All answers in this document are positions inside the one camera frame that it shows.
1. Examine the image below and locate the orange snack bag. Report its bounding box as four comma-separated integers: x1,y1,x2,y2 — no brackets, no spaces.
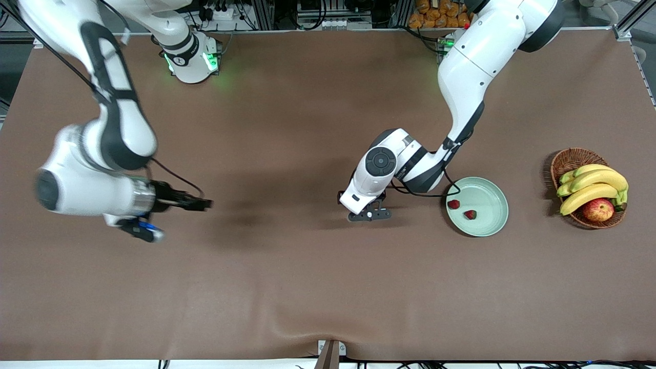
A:
408,0,475,29

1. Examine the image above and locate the red apple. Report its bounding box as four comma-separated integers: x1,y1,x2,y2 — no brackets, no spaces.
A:
582,198,615,222

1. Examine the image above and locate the white power strip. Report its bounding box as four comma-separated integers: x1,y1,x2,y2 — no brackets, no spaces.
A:
202,6,236,21

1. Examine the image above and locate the white terminal block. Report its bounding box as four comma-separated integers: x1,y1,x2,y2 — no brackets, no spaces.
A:
322,18,373,30

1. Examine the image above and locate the grey metal table bracket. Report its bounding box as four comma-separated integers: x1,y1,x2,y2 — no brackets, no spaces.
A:
314,340,347,369

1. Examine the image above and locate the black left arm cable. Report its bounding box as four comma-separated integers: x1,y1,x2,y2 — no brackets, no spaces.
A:
387,169,462,198

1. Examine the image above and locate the brown table cover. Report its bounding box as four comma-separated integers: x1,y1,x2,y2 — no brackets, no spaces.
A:
0,30,656,362

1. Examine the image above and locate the pale green plate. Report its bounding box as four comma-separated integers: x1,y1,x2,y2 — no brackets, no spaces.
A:
445,177,509,237

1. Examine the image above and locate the aluminium frame profile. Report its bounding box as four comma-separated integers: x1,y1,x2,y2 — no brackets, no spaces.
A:
392,0,415,29
254,0,275,30
613,0,647,40

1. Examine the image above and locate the yellow banana bunch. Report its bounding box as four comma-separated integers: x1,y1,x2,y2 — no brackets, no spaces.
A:
557,164,629,216

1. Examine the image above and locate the brown wicker basket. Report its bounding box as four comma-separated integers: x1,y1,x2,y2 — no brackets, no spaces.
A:
550,148,627,230

